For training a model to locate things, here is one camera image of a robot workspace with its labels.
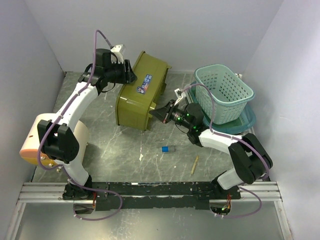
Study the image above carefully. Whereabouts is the cream cylindrical appliance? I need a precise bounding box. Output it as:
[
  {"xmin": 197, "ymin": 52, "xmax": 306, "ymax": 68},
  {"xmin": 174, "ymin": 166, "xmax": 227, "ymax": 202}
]
[{"xmin": 19, "ymin": 113, "xmax": 89, "ymax": 165}]

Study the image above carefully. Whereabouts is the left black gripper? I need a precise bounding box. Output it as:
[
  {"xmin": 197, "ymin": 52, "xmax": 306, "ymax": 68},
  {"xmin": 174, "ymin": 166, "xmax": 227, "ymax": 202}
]
[{"xmin": 105, "ymin": 59, "xmax": 138, "ymax": 85}]

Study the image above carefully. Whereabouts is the blue transparent plastic tub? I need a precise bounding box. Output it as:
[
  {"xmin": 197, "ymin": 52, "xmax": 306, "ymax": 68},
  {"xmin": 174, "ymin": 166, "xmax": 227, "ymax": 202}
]
[{"xmin": 188, "ymin": 83, "xmax": 256, "ymax": 135}]

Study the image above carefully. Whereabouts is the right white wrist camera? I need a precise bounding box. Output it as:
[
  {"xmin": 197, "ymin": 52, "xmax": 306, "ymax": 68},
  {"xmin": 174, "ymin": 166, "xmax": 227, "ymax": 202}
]
[{"xmin": 174, "ymin": 86, "xmax": 190, "ymax": 106}]

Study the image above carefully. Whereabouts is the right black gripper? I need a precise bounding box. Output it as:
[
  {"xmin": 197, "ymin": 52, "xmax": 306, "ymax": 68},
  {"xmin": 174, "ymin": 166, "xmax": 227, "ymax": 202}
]
[{"xmin": 149, "ymin": 99, "xmax": 193, "ymax": 130}]

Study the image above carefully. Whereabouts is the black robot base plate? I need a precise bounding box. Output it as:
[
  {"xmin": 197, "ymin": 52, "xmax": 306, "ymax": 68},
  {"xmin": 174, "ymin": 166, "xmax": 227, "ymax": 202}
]
[{"xmin": 62, "ymin": 181, "xmax": 241, "ymax": 211}]

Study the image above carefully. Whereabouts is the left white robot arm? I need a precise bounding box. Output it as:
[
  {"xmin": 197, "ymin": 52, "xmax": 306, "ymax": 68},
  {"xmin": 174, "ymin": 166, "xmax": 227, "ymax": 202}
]
[{"xmin": 37, "ymin": 44, "xmax": 137, "ymax": 200}]

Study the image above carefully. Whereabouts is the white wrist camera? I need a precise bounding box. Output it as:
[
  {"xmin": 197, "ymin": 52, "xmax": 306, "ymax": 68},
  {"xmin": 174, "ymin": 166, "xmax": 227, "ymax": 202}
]
[
  {"xmin": 174, "ymin": 86, "xmax": 190, "ymax": 106},
  {"xmin": 110, "ymin": 44, "xmax": 126, "ymax": 64}
]

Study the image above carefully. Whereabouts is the teal perforated plastic basket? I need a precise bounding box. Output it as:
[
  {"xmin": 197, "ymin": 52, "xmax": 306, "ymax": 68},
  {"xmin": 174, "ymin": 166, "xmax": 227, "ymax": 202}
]
[{"xmin": 194, "ymin": 64, "xmax": 255, "ymax": 125}]

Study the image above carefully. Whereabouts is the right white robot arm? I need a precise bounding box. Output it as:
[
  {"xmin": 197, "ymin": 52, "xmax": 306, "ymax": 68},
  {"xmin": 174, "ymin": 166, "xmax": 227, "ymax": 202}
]
[{"xmin": 149, "ymin": 99, "xmax": 273, "ymax": 199}]

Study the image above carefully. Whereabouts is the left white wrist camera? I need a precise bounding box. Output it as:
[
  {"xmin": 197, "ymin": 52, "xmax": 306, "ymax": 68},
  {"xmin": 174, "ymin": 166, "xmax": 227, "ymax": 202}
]
[{"xmin": 110, "ymin": 44, "xmax": 126, "ymax": 64}]

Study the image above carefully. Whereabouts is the olive green plastic tub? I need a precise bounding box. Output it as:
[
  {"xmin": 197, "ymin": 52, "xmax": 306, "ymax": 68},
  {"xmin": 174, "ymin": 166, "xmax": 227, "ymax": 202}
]
[{"xmin": 115, "ymin": 51, "xmax": 171, "ymax": 131}]

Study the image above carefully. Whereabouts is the small blue grey cap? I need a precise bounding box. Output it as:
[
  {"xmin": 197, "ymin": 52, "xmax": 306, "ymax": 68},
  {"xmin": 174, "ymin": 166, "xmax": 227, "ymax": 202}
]
[{"xmin": 161, "ymin": 145, "xmax": 176, "ymax": 153}]

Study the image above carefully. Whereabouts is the white perforated plastic tray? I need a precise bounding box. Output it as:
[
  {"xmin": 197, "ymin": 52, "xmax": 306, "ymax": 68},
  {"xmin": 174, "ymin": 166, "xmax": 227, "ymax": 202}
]
[{"xmin": 186, "ymin": 90, "xmax": 256, "ymax": 135}]

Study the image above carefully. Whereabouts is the short wooden stick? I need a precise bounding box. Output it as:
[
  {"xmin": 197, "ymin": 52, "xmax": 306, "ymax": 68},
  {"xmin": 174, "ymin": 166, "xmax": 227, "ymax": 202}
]
[{"xmin": 190, "ymin": 155, "xmax": 199, "ymax": 175}]

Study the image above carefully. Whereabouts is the aluminium rail frame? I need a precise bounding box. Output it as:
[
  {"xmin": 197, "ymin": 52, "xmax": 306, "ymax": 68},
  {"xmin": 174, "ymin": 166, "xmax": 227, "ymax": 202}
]
[{"xmin": 6, "ymin": 181, "xmax": 293, "ymax": 240}]

